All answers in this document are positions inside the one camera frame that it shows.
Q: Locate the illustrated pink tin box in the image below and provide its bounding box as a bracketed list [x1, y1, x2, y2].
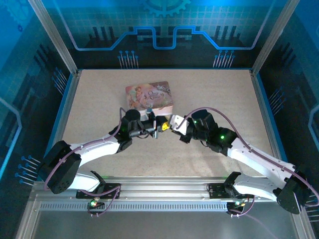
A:
[125, 81, 174, 118]

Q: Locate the aluminium mounting rail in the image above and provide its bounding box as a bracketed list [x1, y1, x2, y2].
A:
[28, 176, 301, 212]

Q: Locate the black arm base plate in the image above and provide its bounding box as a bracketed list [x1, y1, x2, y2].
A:
[76, 182, 122, 200]
[208, 183, 257, 200]

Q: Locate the aluminium side rail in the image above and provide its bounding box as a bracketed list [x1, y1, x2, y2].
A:
[42, 69, 82, 180]
[249, 69, 287, 180]

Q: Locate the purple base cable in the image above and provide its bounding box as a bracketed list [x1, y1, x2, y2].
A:
[227, 193, 279, 239]
[86, 184, 123, 218]

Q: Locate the aluminium frame post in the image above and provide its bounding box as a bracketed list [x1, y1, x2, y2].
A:
[27, 0, 80, 75]
[250, 0, 301, 75]

